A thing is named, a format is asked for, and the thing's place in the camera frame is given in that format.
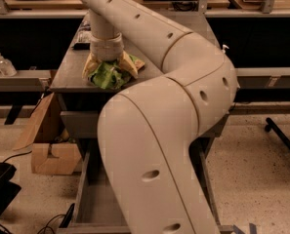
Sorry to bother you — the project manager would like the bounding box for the small white pump bottle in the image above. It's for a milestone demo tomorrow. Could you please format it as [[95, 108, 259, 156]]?
[[222, 44, 229, 54]]

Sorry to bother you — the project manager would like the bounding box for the cardboard box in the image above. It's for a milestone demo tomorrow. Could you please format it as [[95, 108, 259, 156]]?
[[14, 94, 81, 176]]

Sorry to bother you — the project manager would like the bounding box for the open grey middle drawer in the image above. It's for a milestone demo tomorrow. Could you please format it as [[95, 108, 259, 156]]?
[[58, 137, 235, 234]]

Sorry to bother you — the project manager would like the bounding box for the black floor cable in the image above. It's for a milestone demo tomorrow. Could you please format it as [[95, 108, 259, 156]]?
[[36, 214, 67, 234]]

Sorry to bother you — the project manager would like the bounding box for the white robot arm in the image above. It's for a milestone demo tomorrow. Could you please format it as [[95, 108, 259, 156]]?
[[81, 0, 237, 234]]

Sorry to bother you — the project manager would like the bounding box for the green rice chip bag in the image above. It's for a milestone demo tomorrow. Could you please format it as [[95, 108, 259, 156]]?
[[86, 55, 145, 90]]

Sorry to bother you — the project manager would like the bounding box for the grey drawer cabinet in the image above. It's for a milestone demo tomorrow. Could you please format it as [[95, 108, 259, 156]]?
[[49, 10, 241, 234]]

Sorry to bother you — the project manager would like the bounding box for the grey metal shelf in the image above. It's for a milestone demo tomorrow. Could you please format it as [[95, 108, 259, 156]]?
[[0, 70, 51, 92]]

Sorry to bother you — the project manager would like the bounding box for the black cart leg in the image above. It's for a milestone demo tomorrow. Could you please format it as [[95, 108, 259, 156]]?
[[265, 118, 290, 150]]

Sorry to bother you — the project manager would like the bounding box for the blue white snack bag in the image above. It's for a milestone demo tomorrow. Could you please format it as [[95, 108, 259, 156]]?
[[73, 20, 91, 50]]

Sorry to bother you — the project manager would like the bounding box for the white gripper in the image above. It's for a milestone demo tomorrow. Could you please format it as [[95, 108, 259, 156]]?
[[82, 33, 138, 79]]

